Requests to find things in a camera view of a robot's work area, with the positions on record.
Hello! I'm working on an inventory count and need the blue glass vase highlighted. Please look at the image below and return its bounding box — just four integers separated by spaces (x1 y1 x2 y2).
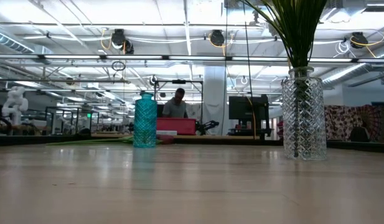
133 91 158 149

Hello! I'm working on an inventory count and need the black monitor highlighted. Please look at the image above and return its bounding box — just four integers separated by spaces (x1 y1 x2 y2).
228 95 269 121

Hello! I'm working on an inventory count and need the black framed enclosure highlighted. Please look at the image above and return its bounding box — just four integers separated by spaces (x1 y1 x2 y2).
44 106 101 135

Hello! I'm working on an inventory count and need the person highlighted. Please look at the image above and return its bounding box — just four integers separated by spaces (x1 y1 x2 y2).
162 88 189 119

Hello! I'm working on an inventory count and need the black cable with coil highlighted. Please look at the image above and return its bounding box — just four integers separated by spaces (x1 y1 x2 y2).
242 0 254 125

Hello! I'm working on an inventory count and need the thin yellow cable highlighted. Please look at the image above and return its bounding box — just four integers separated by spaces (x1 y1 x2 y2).
245 95 257 139

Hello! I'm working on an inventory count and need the red artificial tulip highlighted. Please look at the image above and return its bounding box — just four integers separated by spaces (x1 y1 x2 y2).
54 136 135 146
45 134 174 147

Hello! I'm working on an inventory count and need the clear glass vase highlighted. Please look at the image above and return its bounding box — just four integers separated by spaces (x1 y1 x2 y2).
281 66 328 161

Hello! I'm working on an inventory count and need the red patterned cloth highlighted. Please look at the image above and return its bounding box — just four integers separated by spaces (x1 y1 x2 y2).
324 105 384 143

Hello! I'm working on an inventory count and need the red plastic bin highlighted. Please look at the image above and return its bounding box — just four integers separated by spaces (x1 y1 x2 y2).
156 117 197 136

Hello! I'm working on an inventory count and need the black aluminium table frame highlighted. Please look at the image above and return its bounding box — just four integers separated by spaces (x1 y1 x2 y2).
0 133 384 154

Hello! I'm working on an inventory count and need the black metal rig frame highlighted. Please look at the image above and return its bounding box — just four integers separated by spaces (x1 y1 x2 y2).
153 79 204 136

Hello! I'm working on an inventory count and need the black hanging cable loop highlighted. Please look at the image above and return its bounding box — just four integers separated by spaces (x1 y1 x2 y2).
111 60 126 72

